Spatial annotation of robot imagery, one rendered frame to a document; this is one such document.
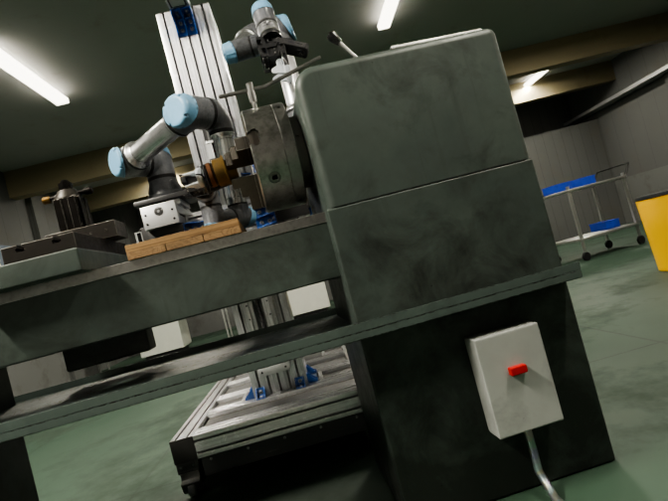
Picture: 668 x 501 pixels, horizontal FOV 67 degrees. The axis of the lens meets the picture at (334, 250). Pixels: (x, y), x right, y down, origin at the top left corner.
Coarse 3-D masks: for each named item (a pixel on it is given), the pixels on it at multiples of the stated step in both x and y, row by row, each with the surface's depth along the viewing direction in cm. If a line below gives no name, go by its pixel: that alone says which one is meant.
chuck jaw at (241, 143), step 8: (248, 136) 139; (256, 136) 140; (240, 144) 140; (248, 144) 140; (256, 144) 139; (232, 152) 144; (240, 152) 141; (248, 152) 142; (232, 160) 144; (240, 160) 145; (248, 160) 147; (232, 168) 149
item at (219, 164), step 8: (216, 160) 150; (224, 160) 151; (208, 168) 148; (216, 168) 148; (224, 168) 148; (208, 176) 148; (216, 176) 149; (224, 176) 149; (232, 176) 151; (216, 184) 150; (224, 184) 151; (232, 184) 153
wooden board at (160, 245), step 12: (204, 228) 133; (216, 228) 134; (228, 228) 134; (240, 228) 135; (156, 240) 132; (168, 240) 132; (180, 240) 133; (192, 240) 133; (204, 240) 134; (132, 252) 131; (144, 252) 131; (156, 252) 132
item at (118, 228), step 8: (96, 224) 151; (104, 224) 151; (112, 224) 151; (120, 224) 157; (64, 232) 150; (80, 232) 150; (88, 232) 150; (96, 232) 151; (104, 232) 151; (112, 232) 151; (120, 232) 155; (112, 240) 158
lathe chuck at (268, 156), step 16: (256, 112) 144; (272, 112) 143; (256, 128) 140; (272, 128) 140; (272, 144) 139; (256, 160) 138; (272, 160) 139; (288, 176) 142; (272, 192) 143; (288, 192) 145; (272, 208) 150
